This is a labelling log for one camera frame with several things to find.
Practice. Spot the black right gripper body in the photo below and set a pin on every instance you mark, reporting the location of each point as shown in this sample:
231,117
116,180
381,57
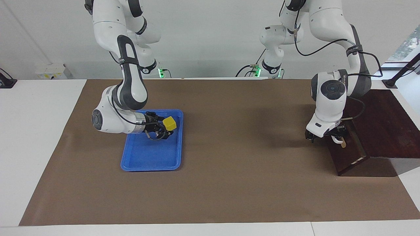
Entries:
152,124

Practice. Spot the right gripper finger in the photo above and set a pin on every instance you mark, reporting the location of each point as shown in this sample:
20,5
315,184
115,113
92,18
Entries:
166,134
159,117

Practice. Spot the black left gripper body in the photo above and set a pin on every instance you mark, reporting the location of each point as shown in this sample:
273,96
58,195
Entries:
331,133

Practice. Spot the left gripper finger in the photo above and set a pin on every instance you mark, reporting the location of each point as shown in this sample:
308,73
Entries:
309,136
343,129

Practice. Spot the yellow block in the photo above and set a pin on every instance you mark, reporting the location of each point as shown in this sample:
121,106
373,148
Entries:
170,123

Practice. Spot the dark wooden drawer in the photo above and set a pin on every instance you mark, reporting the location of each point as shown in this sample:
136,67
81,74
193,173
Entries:
347,157

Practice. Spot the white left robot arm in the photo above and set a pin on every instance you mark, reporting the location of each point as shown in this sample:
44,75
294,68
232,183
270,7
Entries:
329,98

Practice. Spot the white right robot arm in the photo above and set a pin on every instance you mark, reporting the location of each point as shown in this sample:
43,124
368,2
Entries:
129,85

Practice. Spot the dark wooden drawer cabinet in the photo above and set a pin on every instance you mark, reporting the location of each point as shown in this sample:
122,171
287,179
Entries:
387,124

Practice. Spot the blue plastic tray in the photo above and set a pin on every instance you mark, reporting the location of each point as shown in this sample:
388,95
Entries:
149,154

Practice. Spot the brown paper table mat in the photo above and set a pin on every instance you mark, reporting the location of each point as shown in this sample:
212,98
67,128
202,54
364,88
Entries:
229,183

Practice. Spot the window with green foliage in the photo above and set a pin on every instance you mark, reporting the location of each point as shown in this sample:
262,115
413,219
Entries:
407,46

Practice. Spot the white wall socket box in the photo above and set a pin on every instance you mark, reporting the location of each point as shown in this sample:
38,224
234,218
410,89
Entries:
51,71

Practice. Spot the black clamp mount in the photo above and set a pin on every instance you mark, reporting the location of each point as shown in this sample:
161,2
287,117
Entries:
6,82

